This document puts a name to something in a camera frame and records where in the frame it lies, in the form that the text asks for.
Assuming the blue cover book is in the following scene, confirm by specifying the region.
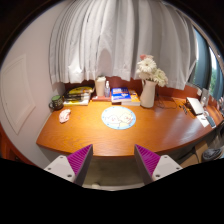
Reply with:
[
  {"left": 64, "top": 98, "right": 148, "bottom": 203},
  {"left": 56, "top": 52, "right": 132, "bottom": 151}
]
[{"left": 110, "top": 87, "right": 132, "bottom": 104}]

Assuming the clear spray bottle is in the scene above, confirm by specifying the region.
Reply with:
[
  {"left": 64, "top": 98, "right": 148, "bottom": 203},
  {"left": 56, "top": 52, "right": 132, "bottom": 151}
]
[{"left": 104, "top": 80, "right": 111, "bottom": 98}]

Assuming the pink computer mouse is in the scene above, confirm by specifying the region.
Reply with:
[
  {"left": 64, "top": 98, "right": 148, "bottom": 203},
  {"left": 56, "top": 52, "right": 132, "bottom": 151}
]
[{"left": 58, "top": 108, "right": 72, "bottom": 124}]

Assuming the dark green mug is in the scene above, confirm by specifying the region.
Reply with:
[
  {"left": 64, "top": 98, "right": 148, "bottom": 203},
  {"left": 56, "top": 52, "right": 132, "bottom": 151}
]
[{"left": 48, "top": 94, "right": 65, "bottom": 111}]

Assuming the beige lidded cup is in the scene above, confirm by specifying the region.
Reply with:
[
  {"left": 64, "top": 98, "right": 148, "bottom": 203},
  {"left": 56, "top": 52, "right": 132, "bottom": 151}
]
[{"left": 94, "top": 76, "right": 107, "bottom": 98}]

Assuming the white pitcher vase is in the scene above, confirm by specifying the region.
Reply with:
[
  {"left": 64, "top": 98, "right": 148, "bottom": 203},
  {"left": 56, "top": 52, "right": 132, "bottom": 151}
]
[{"left": 139, "top": 79, "right": 158, "bottom": 109}]

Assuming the brown flat book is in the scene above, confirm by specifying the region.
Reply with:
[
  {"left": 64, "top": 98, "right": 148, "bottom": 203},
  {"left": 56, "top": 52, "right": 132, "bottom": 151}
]
[{"left": 91, "top": 94, "right": 113, "bottom": 102}]

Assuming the dark spine book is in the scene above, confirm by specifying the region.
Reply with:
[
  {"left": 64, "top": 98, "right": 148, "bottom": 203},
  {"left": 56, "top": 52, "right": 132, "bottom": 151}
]
[{"left": 63, "top": 96, "right": 91, "bottom": 103}]

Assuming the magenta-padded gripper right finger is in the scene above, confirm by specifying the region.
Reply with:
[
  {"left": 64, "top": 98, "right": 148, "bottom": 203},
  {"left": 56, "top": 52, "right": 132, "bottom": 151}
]
[{"left": 134, "top": 144, "right": 183, "bottom": 185}]

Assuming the white flower bouquet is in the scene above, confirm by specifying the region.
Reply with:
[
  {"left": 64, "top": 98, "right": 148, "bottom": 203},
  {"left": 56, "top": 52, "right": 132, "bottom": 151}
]
[{"left": 135, "top": 54, "right": 169, "bottom": 88}]

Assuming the white pleated curtain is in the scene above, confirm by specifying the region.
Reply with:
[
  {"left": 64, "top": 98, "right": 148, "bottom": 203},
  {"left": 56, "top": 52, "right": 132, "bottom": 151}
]
[{"left": 48, "top": 0, "right": 198, "bottom": 90}]

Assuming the orange cover book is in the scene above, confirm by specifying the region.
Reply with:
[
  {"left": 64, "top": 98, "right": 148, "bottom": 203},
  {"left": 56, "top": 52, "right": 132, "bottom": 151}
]
[{"left": 121, "top": 91, "right": 141, "bottom": 107}]

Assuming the round blue-rimmed mouse pad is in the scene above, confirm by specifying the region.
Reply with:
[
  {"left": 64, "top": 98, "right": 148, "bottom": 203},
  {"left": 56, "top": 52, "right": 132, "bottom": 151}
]
[{"left": 100, "top": 105, "right": 137, "bottom": 130}]

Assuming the window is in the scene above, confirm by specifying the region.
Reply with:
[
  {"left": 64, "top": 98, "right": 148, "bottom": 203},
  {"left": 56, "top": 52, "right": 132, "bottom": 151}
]
[{"left": 208, "top": 46, "right": 224, "bottom": 101}]

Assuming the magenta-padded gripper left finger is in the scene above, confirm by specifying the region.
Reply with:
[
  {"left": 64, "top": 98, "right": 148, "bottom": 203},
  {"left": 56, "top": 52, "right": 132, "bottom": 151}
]
[{"left": 44, "top": 143, "right": 94, "bottom": 187}]

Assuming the white paper sheet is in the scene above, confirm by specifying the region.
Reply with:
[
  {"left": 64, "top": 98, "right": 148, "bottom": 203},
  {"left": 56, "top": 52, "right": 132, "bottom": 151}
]
[{"left": 196, "top": 114, "right": 210, "bottom": 128}]

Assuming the white yellow cover book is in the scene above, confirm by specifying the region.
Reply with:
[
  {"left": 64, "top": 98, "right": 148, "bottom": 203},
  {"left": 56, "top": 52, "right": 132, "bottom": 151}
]
[{"left": 63, "top": 99, "right": 91, "bottom": 107}]

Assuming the black cable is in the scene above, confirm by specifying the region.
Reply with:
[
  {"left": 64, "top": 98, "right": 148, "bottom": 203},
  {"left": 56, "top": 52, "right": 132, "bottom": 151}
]
[{"left": 156, "top": 96, "right": 179, "bottom": 110}]

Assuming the white flat device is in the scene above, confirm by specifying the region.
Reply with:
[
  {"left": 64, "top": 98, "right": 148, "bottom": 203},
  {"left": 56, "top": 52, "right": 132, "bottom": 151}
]
[{"left": 185, "top": 96, "right": 205, "bottom": 116}]

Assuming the dark teal curtain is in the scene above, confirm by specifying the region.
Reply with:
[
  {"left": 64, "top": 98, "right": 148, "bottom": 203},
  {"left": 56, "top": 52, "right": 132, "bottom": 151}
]
[{"left": 191, "top": 28, "right": 212, "bottom": 89}]

